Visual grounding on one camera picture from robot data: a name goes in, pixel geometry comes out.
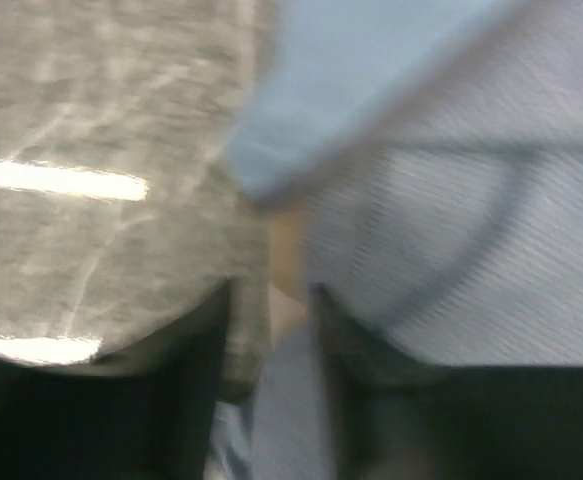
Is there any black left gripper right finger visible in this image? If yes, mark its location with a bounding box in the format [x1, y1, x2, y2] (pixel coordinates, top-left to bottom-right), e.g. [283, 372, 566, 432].
[313, 287, 583, 479]

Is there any blue beige striped pillowcase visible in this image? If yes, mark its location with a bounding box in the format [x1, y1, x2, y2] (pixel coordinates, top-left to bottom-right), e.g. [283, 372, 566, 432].
[214, 1, 583, 479]

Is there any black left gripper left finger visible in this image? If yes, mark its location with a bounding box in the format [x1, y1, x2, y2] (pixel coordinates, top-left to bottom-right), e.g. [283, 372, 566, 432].
[0, 280, 233, 479]

